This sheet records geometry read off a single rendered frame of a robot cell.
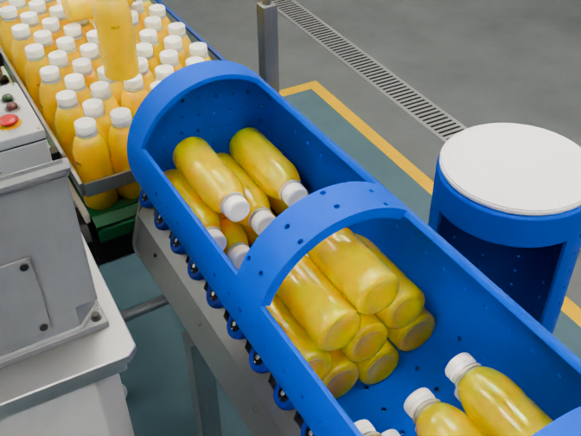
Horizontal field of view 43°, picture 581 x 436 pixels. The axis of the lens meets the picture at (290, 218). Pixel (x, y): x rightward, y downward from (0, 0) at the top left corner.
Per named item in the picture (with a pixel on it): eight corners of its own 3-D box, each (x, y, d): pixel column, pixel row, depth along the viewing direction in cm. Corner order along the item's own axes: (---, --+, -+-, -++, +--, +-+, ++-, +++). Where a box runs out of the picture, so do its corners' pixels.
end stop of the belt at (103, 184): (86, 197, 140) (84, 185, 138) (86, 195, 141) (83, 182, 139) (271, 138, 155) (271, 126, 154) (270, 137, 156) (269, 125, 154)
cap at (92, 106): (108, 109, 143) (106, 100, 142) (94, 118, 140) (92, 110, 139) (92, 104, 145) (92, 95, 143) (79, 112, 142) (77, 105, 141)
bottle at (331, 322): (335, 360, 95) (271, 281, 106) (371, 323, 95) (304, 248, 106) (308, 343, 90) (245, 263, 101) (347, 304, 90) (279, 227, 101)
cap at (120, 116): (111, 126, 138) (109, 118, 137) (111, 116, 141) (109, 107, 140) (132, 124, 139) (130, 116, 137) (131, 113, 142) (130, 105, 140)
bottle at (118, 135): (118, 201, 147) (103, 131, 137) (117, 182, 152) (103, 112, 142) (151, 197, 148) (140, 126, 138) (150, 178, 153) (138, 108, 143)
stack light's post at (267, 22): (275, 330, 240) (263, 8, 171) (269, 323, 243) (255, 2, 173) (285, 326, 242) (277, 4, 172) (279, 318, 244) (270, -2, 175)
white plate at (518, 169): (427, 124, 143) (426, 129, 144) (457, 214, 121) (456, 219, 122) (569, 119, 143) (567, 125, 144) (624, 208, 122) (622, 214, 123)
